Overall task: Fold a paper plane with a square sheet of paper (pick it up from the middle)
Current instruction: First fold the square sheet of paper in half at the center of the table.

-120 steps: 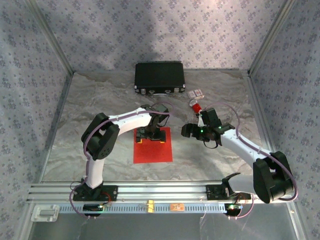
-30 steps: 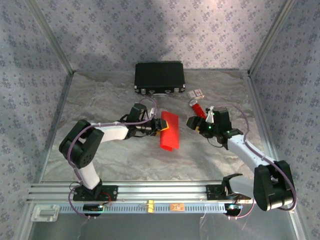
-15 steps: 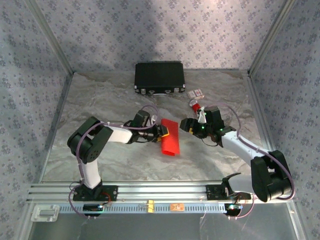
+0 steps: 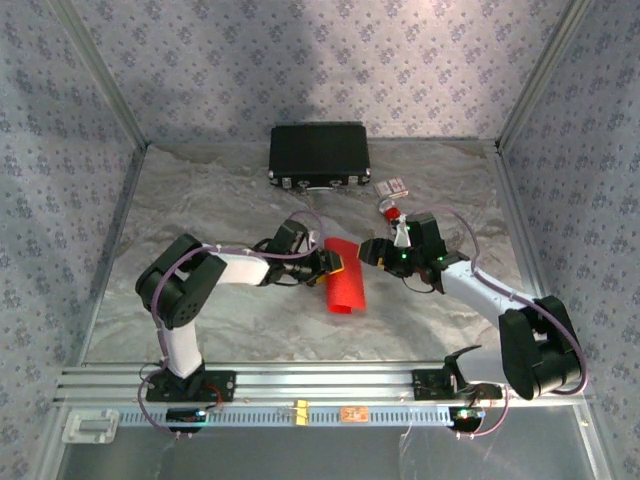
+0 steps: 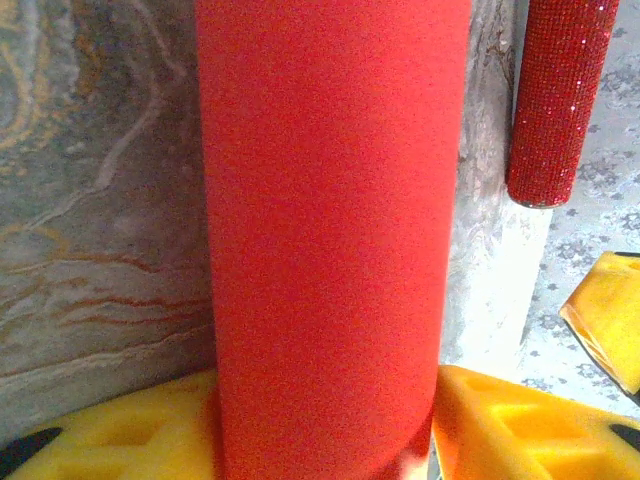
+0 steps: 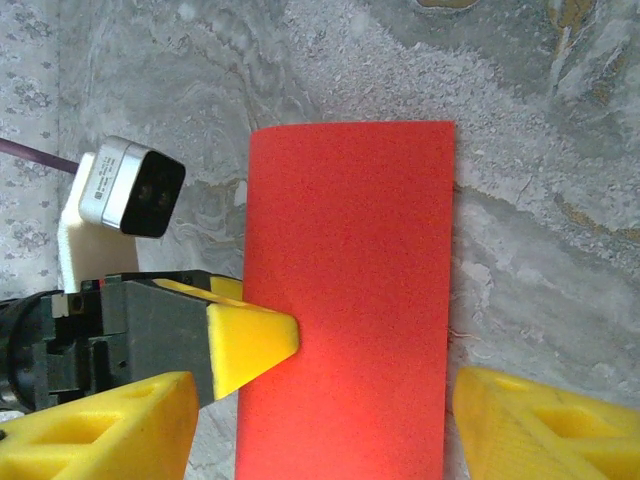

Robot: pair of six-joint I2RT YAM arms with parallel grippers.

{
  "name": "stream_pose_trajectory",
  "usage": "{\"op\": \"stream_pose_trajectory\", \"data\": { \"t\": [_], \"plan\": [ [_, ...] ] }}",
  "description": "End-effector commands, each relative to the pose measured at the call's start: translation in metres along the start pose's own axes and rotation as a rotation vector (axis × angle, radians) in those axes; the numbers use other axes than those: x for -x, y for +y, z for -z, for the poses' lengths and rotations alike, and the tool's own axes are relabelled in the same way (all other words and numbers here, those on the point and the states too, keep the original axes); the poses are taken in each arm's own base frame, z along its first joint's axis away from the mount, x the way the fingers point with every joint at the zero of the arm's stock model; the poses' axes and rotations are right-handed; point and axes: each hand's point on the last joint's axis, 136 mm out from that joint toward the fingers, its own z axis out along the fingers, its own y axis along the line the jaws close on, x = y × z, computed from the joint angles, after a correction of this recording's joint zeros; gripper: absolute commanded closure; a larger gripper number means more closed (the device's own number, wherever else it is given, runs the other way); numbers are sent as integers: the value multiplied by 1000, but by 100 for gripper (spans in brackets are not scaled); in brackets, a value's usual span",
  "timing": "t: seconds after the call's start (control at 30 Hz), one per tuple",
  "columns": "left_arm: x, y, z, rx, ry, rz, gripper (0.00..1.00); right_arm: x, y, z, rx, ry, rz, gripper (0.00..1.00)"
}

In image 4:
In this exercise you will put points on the red paper sheet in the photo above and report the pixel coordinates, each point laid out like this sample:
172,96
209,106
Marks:
350,285

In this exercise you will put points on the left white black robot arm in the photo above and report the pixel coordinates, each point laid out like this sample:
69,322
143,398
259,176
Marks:
175,295

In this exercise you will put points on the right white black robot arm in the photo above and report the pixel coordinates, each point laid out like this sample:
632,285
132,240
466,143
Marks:
535,350

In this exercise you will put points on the red glitter tube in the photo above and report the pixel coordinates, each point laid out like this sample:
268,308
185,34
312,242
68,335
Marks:
392,212

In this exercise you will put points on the small red white card box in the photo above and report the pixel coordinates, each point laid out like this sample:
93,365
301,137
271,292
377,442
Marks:
391,187

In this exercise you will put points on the black hard case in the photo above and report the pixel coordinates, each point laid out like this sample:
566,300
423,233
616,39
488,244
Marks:
320,150

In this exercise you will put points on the yellow tape strip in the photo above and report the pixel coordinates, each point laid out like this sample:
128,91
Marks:
302,412

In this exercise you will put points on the orange label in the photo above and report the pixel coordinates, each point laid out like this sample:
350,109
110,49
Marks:
354,414

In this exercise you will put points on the right black controller board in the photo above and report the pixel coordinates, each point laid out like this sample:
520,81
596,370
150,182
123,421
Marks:
467,416

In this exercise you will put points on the black controller board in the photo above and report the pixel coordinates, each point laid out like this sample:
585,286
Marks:
185,416
467,416

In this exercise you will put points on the left black controller board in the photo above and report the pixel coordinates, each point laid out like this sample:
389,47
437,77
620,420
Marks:
185,416

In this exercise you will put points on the aluminium mounting rail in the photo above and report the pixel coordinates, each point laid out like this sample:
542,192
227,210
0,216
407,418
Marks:
325,382

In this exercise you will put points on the aluminium side rail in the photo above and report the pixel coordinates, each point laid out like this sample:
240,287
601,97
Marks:
517,220
112,250

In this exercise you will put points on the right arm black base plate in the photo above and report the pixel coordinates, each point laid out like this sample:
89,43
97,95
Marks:
430,385

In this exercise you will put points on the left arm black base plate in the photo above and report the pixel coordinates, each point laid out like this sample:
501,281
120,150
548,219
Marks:
225,387

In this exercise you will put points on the aluminium frame post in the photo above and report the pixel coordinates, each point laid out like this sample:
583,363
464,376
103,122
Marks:
541,70

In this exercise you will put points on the white plastic bracket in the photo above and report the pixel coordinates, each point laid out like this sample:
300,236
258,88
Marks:
90,426

